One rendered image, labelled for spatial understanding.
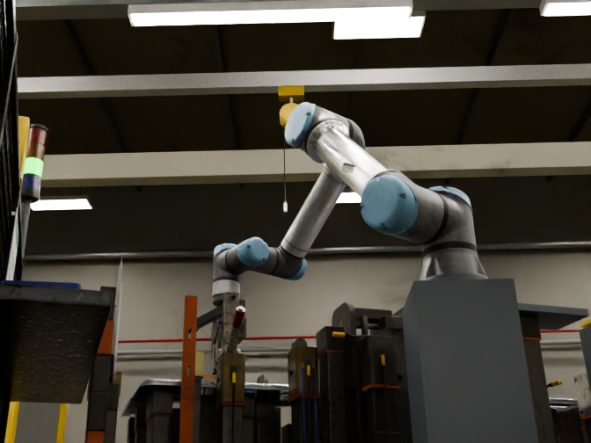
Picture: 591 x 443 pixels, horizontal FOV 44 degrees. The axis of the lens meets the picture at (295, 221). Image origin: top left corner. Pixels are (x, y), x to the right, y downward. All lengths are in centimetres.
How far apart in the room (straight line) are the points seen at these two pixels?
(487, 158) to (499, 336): 448
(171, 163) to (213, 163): 33
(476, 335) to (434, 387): 13
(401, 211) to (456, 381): 35
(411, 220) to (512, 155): 450
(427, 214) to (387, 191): 10
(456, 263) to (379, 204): 20
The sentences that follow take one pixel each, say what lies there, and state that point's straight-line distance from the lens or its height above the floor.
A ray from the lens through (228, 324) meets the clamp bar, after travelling 186.
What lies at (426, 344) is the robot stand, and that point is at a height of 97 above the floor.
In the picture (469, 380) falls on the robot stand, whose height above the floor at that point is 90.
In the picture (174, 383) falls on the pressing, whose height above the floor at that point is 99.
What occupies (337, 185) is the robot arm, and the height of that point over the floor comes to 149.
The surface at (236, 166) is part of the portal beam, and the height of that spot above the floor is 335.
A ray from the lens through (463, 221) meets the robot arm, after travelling 161.
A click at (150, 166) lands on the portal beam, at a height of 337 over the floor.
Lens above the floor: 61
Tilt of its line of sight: 24 degrees up
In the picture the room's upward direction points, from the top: 1 degrees counter-clockwise
